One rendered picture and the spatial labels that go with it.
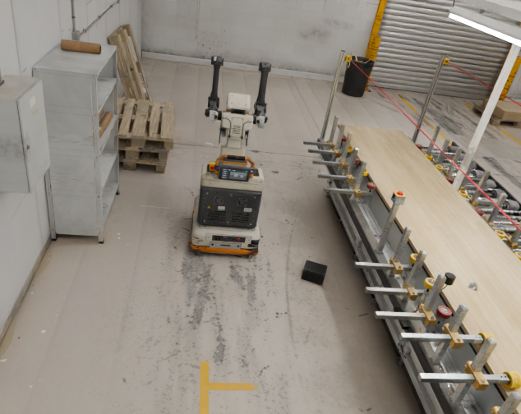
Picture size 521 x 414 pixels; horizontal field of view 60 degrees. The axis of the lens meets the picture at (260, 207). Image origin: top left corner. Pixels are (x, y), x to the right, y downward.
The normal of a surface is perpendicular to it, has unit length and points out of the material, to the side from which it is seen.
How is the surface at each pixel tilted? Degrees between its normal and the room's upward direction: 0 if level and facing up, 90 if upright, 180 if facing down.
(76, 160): 90
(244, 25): 90
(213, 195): 90
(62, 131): 90
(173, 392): 0
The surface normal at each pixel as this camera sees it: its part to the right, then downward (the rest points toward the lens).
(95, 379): 0.15, -0.84
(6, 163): 0.10, 0.54
